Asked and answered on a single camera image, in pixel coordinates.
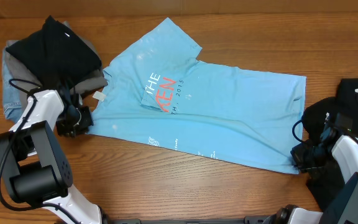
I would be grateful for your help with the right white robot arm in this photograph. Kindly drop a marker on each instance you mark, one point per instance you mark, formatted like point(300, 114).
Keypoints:
point(337, 144)

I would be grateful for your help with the folded black garment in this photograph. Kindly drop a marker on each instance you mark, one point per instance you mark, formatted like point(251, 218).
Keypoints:
point(55, 54)

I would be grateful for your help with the black garment pile right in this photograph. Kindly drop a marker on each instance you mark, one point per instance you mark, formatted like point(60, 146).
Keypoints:
point(342, 110)

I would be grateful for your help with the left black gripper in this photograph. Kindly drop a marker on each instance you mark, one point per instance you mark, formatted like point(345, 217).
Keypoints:
point(64, 130)

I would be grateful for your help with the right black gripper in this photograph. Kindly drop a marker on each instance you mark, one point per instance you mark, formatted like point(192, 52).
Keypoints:
point(299, 154)

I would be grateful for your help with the folded blue jeans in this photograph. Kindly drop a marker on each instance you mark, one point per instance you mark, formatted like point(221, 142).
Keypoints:
point(10, 96)

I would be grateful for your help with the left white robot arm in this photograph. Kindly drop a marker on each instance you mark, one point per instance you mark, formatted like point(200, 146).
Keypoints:
point(34, 168)

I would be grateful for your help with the light blue printed t-shirt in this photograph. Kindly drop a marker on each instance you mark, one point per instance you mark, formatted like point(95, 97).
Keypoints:
point(159, 93)

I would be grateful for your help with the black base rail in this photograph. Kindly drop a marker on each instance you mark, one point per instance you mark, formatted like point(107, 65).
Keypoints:
point(246, 220)

